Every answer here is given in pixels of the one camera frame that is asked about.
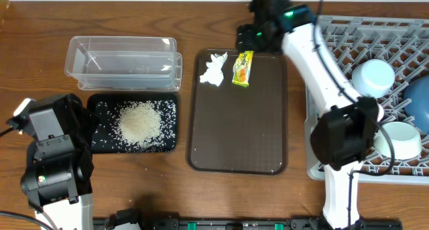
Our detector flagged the clear plastic bin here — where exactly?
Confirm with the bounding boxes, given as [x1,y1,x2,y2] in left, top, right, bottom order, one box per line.
[64,36,183,92]

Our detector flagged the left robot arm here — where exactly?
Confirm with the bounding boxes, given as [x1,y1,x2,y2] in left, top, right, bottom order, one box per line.
[6,93,98,229]

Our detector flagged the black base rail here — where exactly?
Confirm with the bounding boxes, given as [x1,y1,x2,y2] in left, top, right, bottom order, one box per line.
[92,208,403,230]

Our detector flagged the yellow snack wrapper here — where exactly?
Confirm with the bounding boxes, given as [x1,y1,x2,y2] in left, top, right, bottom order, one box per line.
[232,51,254,87]

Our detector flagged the brown serving tray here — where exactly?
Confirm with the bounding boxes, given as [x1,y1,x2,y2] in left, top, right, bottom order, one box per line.
[186,49,288,175]

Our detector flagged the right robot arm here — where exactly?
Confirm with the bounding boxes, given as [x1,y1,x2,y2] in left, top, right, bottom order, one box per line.
[236,0,379,229]

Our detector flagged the pink cup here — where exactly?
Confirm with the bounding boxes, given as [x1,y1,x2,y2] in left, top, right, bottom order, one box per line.
[377,104,385,122]

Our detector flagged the light blue bowl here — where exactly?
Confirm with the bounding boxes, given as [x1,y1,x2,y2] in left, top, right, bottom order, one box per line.
[351,59,395,99]

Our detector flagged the black cable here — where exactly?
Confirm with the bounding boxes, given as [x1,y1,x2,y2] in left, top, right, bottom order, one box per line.
[311,0,396,230]

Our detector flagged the dark blue plate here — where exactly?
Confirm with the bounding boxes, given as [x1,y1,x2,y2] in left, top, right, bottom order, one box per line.
[404,75,428,134]

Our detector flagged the mint green bowl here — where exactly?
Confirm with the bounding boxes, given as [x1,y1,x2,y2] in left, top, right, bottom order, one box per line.
[373,121,422,160]

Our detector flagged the white tissue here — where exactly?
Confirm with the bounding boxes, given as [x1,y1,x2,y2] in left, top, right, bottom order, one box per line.
[200,52,228,87]

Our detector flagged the pile of rice grains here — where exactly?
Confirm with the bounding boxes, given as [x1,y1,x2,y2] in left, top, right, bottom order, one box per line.
[93,101,177,150]

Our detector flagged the black tray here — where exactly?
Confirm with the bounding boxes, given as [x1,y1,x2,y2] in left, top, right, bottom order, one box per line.
[86,93,180,155]

